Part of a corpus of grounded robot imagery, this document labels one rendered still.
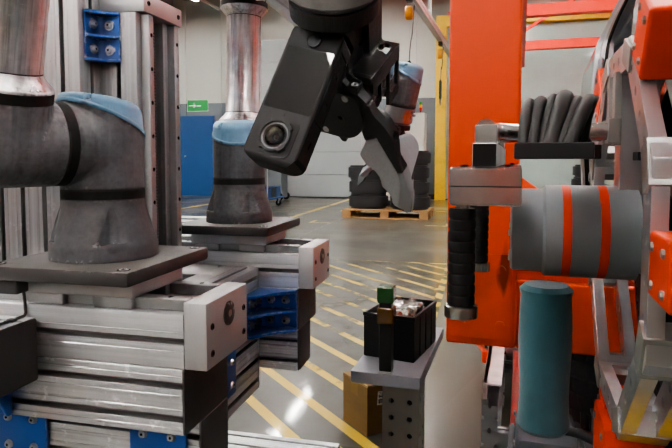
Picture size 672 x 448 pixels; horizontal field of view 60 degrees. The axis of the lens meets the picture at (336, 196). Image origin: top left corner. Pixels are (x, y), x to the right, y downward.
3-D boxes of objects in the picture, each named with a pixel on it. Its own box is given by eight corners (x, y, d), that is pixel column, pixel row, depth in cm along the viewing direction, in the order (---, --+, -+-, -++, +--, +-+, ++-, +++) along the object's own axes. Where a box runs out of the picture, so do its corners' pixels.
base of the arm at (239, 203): (194, 223, 128) (193, 178, 128) (223, 216, 143) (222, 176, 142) (258, 225, 125) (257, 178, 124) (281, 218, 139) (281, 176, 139)
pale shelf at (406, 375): (420, 390, 136) (420, 378, 136) (350, 382, 141) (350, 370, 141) (443, 337, 177) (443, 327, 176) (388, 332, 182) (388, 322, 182)
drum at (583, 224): (669, 291, 80) (673, 188, 79) (506, 281, 86) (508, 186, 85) (647, 272, 93) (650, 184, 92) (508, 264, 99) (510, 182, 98)
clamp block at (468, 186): (521, 207, 73) (522, 164, 72) (448, 205, 75) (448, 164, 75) (521, 204, 78) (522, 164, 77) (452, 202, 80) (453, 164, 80)
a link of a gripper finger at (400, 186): (451, 173, 56) (400, 97, 53) (430, 215, 52) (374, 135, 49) (425, 180, 58) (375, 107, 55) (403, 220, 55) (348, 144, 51)
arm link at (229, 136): (209, 178, 127) (208, 116, 126) (215, 176, 140) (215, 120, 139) (265, 178, 128) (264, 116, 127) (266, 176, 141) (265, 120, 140)
